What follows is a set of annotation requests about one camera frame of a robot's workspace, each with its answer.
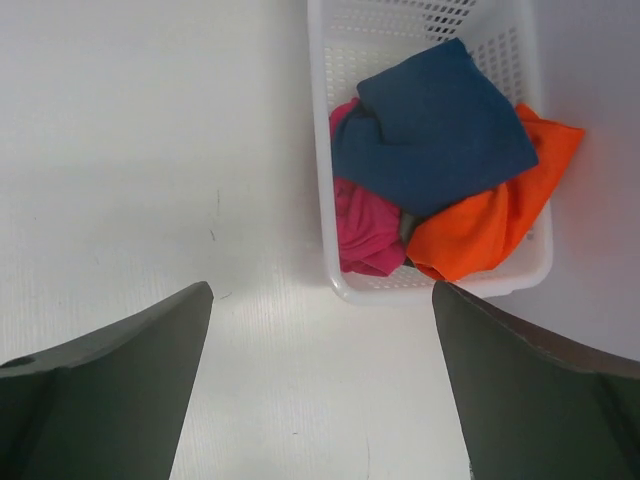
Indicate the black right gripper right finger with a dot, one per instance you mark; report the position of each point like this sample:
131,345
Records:
534,404

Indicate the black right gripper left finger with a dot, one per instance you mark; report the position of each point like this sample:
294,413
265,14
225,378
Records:
110,404

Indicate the blue t shirt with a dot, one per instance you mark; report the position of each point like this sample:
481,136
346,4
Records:
431,131

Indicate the orange t shirt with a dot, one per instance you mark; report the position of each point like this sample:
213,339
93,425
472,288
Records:
480,232

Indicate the grey t shirt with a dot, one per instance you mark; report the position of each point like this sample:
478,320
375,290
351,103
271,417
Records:
407,226

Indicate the pink t shirt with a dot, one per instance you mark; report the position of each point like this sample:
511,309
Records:
367,225

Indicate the white plastic laundry basket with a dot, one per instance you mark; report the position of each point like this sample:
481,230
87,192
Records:
350,41

